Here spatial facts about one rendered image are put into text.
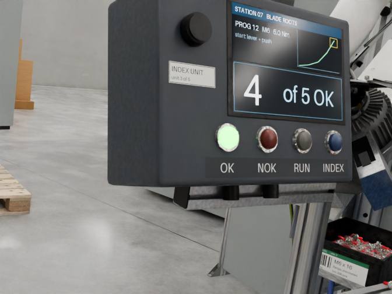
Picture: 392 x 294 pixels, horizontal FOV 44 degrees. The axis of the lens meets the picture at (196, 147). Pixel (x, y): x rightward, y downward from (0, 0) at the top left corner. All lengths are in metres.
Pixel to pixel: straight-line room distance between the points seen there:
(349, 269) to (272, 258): 1.59
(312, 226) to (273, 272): 1.92
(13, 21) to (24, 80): 2.63
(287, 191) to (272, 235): 1.93
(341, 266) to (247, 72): 0.60
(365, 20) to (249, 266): 1.94
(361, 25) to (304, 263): 0.47
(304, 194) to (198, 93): 0.25
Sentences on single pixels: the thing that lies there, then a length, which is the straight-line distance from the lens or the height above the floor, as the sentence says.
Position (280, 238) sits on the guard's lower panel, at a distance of 2.50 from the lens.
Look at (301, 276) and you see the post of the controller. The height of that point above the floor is 0.92.
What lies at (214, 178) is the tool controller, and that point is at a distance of 0.44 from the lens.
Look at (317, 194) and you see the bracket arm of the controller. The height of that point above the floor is 1.04.
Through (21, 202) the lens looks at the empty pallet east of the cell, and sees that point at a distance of 3.57.
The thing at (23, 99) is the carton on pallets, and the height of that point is 0.16.
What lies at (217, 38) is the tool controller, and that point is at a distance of 0.46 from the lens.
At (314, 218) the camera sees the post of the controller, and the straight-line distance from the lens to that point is 0.66.
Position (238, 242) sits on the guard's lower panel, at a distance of 2.76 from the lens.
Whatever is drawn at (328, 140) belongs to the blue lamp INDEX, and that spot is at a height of 1.12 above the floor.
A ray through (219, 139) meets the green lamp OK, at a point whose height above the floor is 1.11.
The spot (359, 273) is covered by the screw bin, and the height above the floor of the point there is 0.84.
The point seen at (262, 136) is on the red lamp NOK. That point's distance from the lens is 0.47.
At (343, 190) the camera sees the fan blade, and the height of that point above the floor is 0.96.
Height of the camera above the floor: 1.18
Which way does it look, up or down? 9 degrees down
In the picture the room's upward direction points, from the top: 8 degrees clockwise
